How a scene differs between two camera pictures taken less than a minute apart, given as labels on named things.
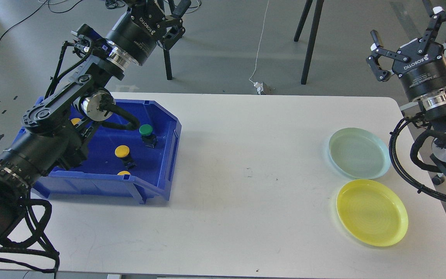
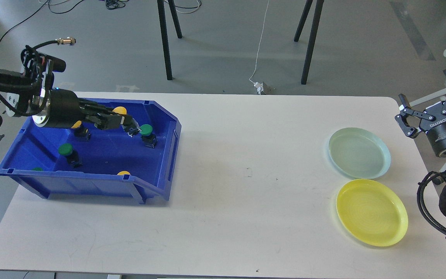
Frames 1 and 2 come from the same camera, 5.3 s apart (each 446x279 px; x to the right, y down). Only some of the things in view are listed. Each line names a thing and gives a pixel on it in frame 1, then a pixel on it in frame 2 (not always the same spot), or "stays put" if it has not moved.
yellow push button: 123,151 → 120,110
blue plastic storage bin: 122,162 stays put
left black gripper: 135,34 → 64,110
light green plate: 358,153 stays put
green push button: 150,139 stays put
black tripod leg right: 318,13 stays put
